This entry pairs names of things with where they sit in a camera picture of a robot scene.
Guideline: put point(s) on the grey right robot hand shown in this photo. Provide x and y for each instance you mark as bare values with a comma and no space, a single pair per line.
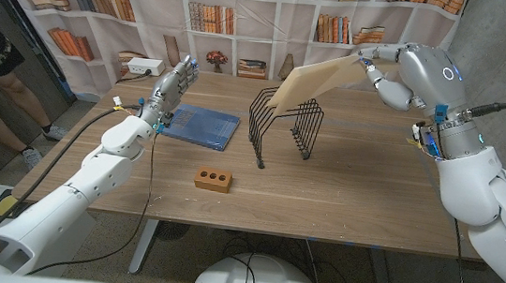
429,80

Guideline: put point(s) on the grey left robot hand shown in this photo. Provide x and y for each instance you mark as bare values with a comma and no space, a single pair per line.
168,92

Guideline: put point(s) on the cream paper folder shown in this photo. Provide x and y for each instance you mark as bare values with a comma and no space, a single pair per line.
311,84

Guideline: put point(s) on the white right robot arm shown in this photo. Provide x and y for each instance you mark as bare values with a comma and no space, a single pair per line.
470,183

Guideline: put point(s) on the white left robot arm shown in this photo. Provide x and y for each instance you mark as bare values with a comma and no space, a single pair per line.
68,197

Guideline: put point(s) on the blue book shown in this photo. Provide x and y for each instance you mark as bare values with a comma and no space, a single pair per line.
207,127

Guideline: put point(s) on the wooden block with three holes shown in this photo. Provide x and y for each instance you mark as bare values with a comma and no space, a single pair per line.
213,184

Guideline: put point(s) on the white power strip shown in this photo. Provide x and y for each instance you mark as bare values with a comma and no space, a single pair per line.
145,66

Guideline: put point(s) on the printed bookshelf backdrop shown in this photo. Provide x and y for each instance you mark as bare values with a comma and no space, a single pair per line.
270,25

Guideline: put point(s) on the grey table leg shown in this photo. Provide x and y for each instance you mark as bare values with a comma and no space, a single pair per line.
382,282
144,248

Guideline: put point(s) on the yellow black floor pad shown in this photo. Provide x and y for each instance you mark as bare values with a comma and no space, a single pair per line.
3,206

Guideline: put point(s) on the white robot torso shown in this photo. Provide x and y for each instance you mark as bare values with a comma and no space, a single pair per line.
262,279

